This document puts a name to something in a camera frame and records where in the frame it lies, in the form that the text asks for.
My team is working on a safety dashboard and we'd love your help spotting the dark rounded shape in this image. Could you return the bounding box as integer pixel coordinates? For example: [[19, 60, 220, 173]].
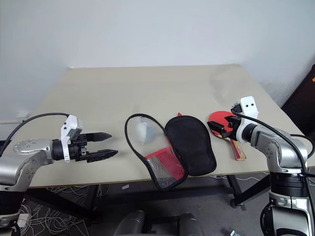
[[114, 210, 146, 236], [179, 212, 205, 236]]

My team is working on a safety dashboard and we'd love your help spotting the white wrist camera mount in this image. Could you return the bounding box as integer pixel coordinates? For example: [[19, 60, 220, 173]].
[[60, 114, 85, 165], [230, 96, 261, 144]]

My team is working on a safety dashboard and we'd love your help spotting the black metal table frame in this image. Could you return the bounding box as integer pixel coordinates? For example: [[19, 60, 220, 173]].
[[24, 172, 271, 219]]

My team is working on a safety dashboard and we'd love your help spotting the fluffy white-blue pompom keychain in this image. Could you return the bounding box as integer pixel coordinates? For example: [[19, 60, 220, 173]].
[[134, 117, 157, 146]]

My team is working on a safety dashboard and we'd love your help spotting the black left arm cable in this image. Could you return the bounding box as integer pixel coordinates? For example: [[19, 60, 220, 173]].
[[0, 112, 72, 158]]

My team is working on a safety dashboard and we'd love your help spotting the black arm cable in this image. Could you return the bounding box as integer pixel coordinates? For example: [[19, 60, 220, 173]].
[[0, 112, 72, 158], [231, 109, 315, 177]]

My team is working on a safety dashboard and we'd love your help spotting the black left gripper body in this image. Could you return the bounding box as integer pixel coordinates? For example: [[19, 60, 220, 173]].
[[67, 133, 89, 163]]

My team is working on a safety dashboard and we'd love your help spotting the red table tennis paddle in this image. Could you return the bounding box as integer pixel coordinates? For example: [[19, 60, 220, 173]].
[[207, 111, 247, 161]]

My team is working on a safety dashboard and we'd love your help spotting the black box with orange mark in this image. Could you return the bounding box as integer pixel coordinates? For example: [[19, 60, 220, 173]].
[[280, 63, 315, 138]]

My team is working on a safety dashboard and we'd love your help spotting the white plug box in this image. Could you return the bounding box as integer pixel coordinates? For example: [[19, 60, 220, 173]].
[[18, 213, 31, 227]]

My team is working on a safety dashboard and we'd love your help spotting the white floor cable tangle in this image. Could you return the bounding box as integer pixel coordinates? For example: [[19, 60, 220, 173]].
[[19, 183, 105, 236]]

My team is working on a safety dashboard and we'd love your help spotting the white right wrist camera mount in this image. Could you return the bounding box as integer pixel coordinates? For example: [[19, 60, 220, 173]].
[[230, 96, 261, 144]]

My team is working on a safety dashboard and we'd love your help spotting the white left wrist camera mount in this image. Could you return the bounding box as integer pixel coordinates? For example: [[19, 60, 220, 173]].
[[60, 114, 85, 165]]

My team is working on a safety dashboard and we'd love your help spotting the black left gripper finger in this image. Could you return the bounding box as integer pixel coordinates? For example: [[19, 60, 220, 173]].
[[86, 148, 119, 164], [85, 132, 113, 144]]

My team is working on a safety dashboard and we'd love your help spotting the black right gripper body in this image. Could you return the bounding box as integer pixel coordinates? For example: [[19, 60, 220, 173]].
[[224, 114, 242, 136]]

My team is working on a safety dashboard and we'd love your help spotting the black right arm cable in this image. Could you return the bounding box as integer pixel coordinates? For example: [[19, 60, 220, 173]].
[[231, 109, 315, 177]]

